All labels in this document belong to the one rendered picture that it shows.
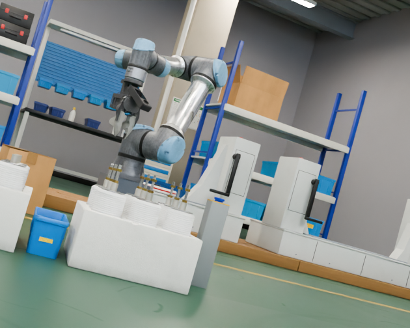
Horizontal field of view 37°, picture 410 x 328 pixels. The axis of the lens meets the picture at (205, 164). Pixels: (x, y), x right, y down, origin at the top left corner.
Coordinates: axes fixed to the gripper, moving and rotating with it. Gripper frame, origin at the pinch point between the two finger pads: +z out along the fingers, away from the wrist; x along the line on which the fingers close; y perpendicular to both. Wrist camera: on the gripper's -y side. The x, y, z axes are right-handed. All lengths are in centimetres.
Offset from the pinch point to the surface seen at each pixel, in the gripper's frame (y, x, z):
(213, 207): -25.6, -29.6, 16.1
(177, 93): 453, -415, -116
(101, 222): -25.2, 16.8, 29.6
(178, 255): -39, -6, 33
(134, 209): -25.7, 6.2, 23.3
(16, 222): -13, 38, 36
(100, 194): -19.9, 16.3, 21.6
